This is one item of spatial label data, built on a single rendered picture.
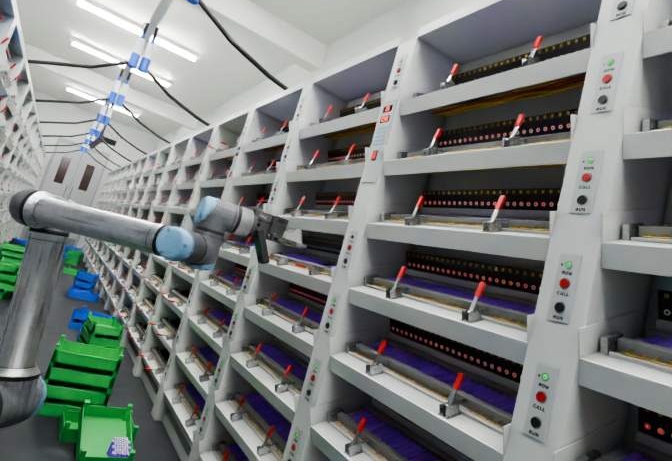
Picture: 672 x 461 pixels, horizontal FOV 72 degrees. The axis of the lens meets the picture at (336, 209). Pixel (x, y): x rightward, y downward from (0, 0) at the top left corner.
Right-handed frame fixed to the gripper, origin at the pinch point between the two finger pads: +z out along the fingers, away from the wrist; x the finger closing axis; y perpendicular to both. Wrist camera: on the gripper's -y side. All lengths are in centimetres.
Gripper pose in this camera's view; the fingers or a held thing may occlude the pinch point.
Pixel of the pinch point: (300, 247)
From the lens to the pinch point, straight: 160.5
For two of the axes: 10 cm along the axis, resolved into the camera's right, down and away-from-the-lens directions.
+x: -5.0, -0.2, 8.6
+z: 8.2, 3.1, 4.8
